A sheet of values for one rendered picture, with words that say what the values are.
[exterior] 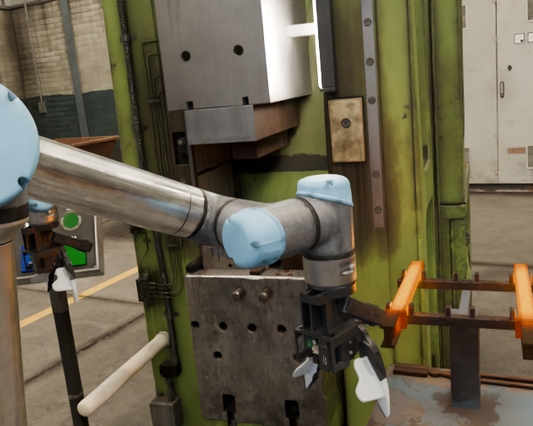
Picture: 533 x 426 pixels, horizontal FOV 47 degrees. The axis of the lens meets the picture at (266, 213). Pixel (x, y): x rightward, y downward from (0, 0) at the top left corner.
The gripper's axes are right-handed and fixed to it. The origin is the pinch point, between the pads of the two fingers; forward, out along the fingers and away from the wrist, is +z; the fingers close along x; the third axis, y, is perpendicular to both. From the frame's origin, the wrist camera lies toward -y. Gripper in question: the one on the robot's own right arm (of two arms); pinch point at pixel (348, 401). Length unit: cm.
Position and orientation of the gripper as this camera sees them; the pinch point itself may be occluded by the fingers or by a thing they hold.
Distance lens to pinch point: 99.1
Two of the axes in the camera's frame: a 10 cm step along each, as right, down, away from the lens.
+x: 7.2, 0.9, -6.9
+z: 0.9, 9.7, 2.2
